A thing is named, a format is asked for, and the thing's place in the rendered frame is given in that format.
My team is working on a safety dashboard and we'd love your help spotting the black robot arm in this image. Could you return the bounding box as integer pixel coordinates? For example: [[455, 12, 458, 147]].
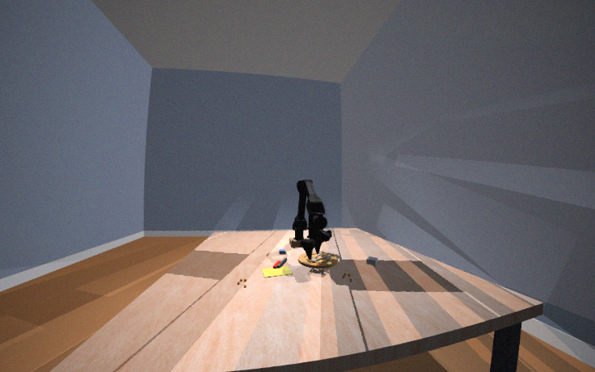
[[293, 180, 332, 242]]

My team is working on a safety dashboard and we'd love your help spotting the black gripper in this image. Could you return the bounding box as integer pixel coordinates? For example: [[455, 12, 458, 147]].
[[300, 226, 324, 260]]

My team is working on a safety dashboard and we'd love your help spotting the tan round board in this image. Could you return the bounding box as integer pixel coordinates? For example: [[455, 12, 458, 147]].
[[298, 252, 337, 268]]

